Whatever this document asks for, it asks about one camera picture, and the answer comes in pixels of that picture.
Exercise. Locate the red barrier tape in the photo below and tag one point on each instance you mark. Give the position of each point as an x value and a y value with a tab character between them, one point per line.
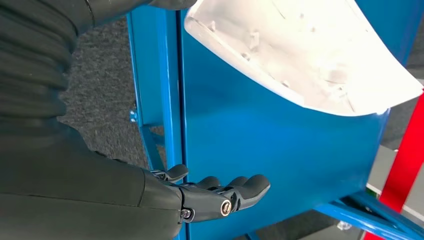
404	165

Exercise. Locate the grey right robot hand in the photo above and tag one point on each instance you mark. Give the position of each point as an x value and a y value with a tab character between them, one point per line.
82	198

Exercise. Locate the wide blue metal shelf rack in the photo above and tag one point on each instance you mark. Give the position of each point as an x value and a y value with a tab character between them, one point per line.
248	139

